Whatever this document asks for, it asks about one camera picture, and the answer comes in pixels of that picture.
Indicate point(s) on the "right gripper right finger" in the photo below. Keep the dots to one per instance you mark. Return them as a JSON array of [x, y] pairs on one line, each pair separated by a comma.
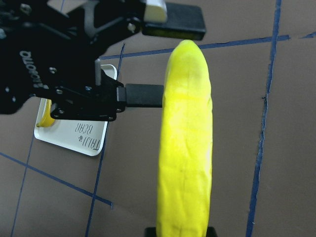
[[211, 232]]

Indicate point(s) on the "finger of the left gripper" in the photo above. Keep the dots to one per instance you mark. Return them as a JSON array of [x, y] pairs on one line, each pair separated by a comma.
[[140, 95], [173, 20]]

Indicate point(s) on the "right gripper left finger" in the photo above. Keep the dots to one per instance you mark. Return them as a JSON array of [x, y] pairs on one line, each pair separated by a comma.
[[150, 232]]

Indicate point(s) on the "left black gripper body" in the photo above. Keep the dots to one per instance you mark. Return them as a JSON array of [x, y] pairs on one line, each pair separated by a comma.
[[52, 54]]

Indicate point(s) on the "yellow-green ridged banana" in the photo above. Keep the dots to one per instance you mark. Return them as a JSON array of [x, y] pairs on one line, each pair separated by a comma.
[[186, 142]]

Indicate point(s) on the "deep yellow banana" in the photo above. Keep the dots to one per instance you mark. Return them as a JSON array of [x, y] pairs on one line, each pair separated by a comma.
[[44, 118]]

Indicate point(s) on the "white bear tray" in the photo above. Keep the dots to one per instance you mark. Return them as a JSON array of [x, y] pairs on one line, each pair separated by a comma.
[[85, 137]]

